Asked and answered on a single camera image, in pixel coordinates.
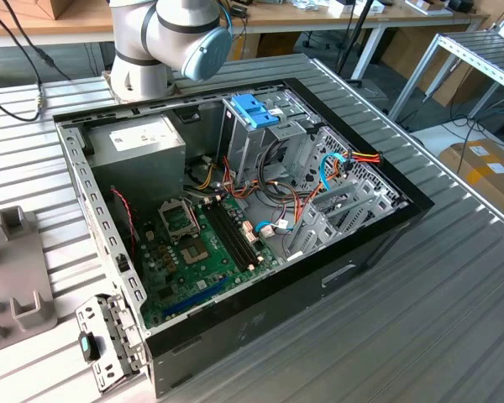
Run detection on grey parts rack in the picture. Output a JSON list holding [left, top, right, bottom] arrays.
[[0, 205, 60, 358]]

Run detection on grey power supply unit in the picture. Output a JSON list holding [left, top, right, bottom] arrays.
[[86, 113, 187, 211]]

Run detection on black RAM slot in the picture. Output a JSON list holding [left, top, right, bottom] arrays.
[[201, 202, 249, 273], [213, 200, 262, 266]]

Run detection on orange black wire bundle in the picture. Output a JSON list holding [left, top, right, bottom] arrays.
[[222, 154, 320, 230]]

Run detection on green motherboard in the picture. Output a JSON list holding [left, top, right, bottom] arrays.
[[136, 195, 281, 331]]

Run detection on CPU socket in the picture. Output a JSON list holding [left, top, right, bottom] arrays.
[[179, 239, 213, 266]]

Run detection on silver metal drive cage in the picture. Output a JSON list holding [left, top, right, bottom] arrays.
[[216, 87, 324, 190]]

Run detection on blue data wire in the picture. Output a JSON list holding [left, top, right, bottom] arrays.
[[254, 152, 349, 238]]

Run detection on black cable with silver sleeve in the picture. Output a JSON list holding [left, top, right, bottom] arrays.
[[0, 0, 44, 123]]

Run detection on metal socket cover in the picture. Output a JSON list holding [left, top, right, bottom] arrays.
[[157, 200, 202, 243]]

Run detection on yellow black wire bundle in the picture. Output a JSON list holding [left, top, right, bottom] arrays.
[[186, 155, 219, 192]]

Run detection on red black twisted wire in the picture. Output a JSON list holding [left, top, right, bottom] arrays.
[[110, 187, 139, 257]]

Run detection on black open PC case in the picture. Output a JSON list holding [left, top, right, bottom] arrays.
[[52, 77, 436, 400]]

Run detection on silver hinged slot bracket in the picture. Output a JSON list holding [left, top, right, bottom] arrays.
[[74, 291, 146, 394]]

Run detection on red yellow power wire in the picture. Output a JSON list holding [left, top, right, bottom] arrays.
[[342, 149, 384, 172]]

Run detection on black cable with inline plug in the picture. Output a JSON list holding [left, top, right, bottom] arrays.
[[0, 0, 72, 81]]

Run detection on blue expansion slot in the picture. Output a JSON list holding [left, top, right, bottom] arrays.
[[162, 275, 230, 318]]

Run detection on small brown cardboard box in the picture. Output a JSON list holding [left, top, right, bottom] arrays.
[[230, 32, 302, 62]]

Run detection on black teal latch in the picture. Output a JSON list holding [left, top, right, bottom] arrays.
[[78, 331, 102, 362]]

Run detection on metal slat table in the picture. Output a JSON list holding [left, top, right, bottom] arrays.
[[388, 31, 504, 123]]

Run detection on blue plastic drive latch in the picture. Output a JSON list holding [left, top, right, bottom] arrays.
[[230, 94, 291, 130]]

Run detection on long wooden desk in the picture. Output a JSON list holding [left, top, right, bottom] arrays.
[[0, 0, 491, 50]]

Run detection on grey metal disk bay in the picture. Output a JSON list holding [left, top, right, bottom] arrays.
[[285, 180, 398, 264]]

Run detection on cardboard box with labels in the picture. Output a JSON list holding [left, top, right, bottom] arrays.
[[438, 139, 504, 230]]

